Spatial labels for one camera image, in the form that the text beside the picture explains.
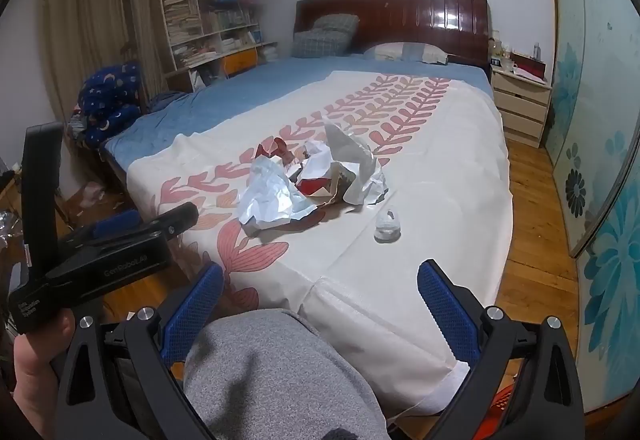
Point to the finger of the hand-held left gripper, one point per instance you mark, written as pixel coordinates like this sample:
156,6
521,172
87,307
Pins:
175,218
120,221

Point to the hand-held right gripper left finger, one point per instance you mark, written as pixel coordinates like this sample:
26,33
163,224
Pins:
197,310

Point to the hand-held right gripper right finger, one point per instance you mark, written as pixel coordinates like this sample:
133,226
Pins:
445,310

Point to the clear plastic cup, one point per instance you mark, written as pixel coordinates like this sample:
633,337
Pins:
387,225

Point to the red plastic mesh basket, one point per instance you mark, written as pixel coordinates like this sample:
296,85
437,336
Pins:
500,402

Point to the red white paper bag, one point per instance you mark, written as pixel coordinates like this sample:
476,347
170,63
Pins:
320,185

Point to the person's left hand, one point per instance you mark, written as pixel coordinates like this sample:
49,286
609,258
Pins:
32,370

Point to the person's grey trouser leg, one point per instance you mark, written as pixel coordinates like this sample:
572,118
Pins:
270,370

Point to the blue star print blanket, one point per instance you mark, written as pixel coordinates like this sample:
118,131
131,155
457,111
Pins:
110,95

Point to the blue bed sheet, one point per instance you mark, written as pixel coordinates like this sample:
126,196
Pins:
260,80

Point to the beige curtain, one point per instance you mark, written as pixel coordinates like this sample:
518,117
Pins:
95,20

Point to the white bookshelf with books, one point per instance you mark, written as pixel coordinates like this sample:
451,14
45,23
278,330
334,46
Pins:
215,15

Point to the light wooden nightstand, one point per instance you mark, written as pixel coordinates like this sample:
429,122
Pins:
520,105

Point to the floral glass wardrobe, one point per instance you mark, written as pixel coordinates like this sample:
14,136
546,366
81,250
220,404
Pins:
600,145

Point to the grey plaid pillow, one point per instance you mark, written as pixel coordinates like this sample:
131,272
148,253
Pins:
320,44
336,23

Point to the white mug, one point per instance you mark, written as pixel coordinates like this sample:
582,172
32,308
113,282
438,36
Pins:
507,65

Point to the red box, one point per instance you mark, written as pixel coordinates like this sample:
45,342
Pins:
530,66

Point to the white patterned pillow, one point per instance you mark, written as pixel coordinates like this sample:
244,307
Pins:
405,51

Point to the grey bottle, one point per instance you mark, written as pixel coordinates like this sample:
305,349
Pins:
537,51

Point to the dark wooden bed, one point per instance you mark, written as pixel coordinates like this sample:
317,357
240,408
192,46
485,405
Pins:
400,15

